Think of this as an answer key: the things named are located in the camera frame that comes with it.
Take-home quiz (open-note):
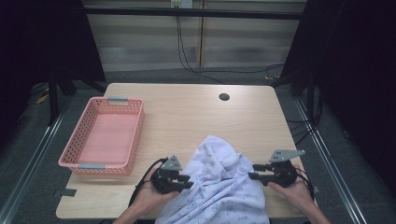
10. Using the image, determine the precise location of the yellow floor object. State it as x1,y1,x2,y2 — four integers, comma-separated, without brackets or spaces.
35,92,50,105

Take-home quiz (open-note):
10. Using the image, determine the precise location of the person's left hand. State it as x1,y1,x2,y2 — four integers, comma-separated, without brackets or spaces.
134,169,181,217

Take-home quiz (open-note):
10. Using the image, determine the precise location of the black curtain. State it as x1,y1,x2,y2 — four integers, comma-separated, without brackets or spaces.
0,0,107,150
278,0,396,190

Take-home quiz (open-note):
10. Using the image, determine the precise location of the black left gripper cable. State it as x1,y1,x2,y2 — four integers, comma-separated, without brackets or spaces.
128,157,169,208

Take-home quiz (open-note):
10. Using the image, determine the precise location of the black metal stand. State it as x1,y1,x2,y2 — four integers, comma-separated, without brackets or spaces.
46,70,108,126

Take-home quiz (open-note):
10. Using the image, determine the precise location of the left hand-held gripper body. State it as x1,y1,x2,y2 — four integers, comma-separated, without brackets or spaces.
150,154,189,196

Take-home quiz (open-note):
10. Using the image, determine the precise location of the black floor cable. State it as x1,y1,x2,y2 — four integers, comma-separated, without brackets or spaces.
195,63,285,77

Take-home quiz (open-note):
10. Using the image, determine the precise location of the black tape piece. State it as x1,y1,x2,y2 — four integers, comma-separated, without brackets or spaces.
60,188,78,198

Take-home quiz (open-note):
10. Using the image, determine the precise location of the white wall socket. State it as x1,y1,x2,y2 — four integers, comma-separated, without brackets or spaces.
170,0,194,9

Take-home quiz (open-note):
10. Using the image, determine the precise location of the bundle of black floor cables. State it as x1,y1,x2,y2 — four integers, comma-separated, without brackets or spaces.
285,87,324,147

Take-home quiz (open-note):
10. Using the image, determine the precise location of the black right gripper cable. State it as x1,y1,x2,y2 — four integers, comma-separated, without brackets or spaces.
295,172,316,201

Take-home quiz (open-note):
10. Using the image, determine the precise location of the pink plastic basket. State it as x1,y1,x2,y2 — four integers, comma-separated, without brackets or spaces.
58,96,145,175

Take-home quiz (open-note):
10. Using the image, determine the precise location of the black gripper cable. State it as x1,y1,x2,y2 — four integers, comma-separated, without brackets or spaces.
295,172,316,201
128,157,169,208

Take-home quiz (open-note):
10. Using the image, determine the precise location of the person's right hand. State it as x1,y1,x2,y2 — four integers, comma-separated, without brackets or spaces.
267,164,316,213

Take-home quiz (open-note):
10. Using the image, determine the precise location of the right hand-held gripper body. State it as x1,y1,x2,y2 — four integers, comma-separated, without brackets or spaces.
259,149,306,189

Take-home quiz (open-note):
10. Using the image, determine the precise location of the metal floor rail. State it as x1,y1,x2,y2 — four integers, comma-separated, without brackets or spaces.
293,96,369,224
0,95,75,224

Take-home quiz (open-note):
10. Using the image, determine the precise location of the black hanging wall cable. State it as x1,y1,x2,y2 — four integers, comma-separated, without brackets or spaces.
175,7,226,85

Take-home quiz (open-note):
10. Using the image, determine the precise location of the black horizontal frame bar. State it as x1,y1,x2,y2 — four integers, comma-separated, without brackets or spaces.
83,7,307,21

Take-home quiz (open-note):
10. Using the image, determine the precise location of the pale lavender garment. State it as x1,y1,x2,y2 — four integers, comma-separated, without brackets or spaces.
154,134,271,224

